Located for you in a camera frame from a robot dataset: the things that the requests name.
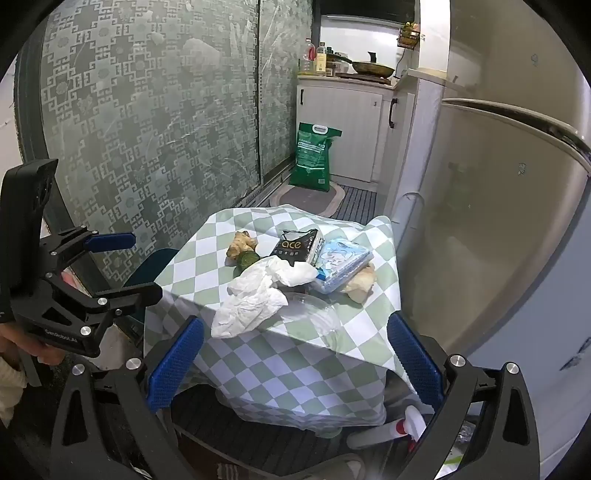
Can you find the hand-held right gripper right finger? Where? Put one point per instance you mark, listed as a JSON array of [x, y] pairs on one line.
[[415, 364]]

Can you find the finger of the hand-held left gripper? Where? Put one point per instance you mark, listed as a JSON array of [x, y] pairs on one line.
[[111, 242], [129, 297]]

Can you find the beige refrigerator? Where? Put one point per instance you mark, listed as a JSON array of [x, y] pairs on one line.
[[508, 207]]

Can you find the white plastic bag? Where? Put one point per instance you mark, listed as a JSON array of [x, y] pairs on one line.
[[254, 295]]

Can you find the person's left forearm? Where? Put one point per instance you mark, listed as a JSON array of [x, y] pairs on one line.
[[9, 383]]

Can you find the white kitchen cabinet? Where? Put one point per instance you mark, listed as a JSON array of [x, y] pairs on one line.
[[341, 129]]

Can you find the white red spray bottle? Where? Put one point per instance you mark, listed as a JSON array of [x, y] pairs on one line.
[[408, 424]]

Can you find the green rice bag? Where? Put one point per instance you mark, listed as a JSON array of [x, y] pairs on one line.
[[311, 157]]

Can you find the oval floor mat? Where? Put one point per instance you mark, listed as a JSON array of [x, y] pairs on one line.
[[304, 199]]

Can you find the clear plastic bowl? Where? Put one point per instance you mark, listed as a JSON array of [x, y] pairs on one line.
[[318, 318]]

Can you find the black tissue pack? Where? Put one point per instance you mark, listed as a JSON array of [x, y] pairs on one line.
[[295, 247]]

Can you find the blue tissue pack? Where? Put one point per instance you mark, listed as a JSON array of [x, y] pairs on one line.
[[344, 265]]

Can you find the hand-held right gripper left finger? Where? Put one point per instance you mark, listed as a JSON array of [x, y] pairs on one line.
[[178, 364]]

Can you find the sauce bottle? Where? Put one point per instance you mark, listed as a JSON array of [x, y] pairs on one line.
[[321, 60]]

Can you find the beige kitchen cabinet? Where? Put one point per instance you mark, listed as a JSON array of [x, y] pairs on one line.
[[406, 138]]

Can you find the green white checkered tablecloth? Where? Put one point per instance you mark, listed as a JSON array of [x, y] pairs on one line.
[[286, 369]]

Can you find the cooking oil bottle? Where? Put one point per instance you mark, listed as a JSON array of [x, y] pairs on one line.
[[305, 59]]

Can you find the frying pan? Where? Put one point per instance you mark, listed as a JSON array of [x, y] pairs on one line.
[[374, 69]]

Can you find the patterned glass sliding door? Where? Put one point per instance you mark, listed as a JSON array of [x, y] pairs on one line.
[[147, 115], [281, 92]]

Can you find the person's left hand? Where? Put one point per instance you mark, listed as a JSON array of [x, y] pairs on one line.
[[27, 345]]

